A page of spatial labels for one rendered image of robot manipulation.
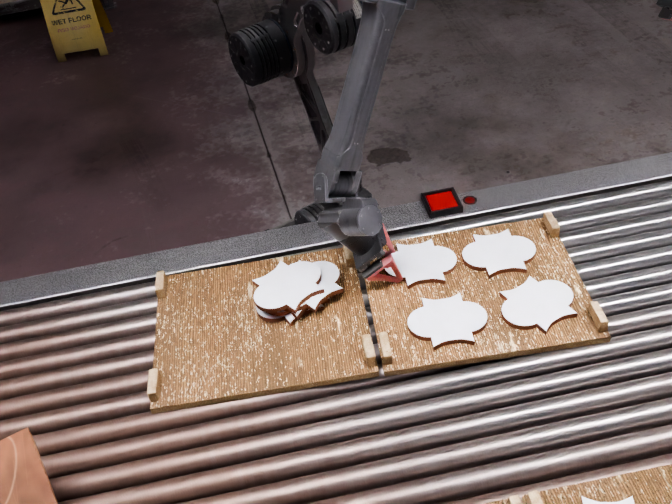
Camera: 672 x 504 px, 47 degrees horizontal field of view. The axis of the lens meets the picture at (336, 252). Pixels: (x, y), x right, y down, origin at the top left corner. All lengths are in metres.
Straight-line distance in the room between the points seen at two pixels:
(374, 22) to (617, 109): 2.62
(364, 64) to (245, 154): 2.36
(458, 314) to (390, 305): 0.13
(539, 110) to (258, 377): 2.68
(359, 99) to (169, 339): 0.58
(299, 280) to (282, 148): 2.23
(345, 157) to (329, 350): 0.35
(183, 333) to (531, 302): 0.66
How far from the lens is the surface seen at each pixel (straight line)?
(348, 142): 1.42
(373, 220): 1.41
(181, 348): 1.52
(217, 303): 1.58
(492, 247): 1.61
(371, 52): 1.39
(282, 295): 1.49
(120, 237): 3.41
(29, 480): 1.29
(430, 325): 1.46
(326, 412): 1.39
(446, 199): 1.77
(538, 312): 1.49
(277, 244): 1.72
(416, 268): 1.56
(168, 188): 3.61
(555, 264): 1.60
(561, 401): 1.39
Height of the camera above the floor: 2.01
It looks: 41 degrees down
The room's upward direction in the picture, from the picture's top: 8 degrees counter-clockwise
